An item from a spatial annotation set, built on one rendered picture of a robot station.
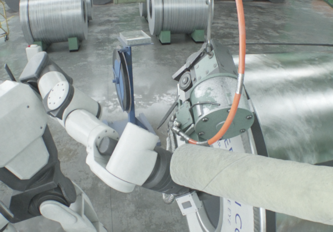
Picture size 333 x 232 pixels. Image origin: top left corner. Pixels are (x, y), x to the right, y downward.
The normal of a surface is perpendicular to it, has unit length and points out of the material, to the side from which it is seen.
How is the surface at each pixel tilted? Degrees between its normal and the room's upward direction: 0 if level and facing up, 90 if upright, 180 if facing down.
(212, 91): 37
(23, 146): 79
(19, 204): 90
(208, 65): 58
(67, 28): 109
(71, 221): 90
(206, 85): 42
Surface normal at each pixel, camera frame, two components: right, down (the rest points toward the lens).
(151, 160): 0.60, 0.23
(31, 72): -0.43, -0.54
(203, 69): -0.79, -0.31
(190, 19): 0.18, 0.73
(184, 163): -0.59, -0.34
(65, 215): 0.22, 0.48
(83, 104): 0.84, -0.11
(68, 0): 0.15, -0.09
